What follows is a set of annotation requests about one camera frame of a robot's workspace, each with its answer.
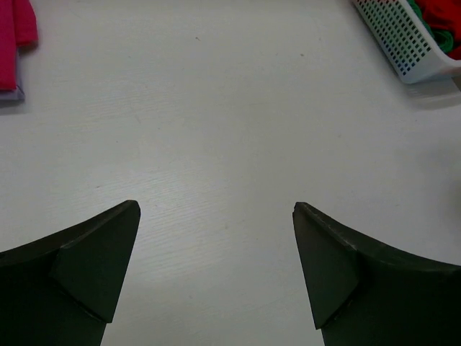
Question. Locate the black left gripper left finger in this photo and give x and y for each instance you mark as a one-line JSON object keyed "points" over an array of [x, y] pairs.
{"points": [[63, 289]]}

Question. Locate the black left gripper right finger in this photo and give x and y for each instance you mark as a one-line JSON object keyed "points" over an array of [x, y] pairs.
{"points": [[365, 292]]}

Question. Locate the red t-shirt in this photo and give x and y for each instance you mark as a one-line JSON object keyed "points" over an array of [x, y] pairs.
{"points": [[441, 14]]}

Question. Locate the white plastic mesh basket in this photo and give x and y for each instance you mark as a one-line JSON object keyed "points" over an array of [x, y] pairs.
{"points": [[411, 50]]}

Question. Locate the folded pink t-shirt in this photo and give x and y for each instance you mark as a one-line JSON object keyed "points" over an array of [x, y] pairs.
{"points": [[18, 30]]}

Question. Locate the crumpled green t-shirt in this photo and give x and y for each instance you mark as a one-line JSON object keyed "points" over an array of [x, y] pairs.
{"points": [[443, 38]]}

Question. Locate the folded lavender t-shirt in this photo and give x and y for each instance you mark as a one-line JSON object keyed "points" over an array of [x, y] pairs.
{"points": [[17, 93]]}

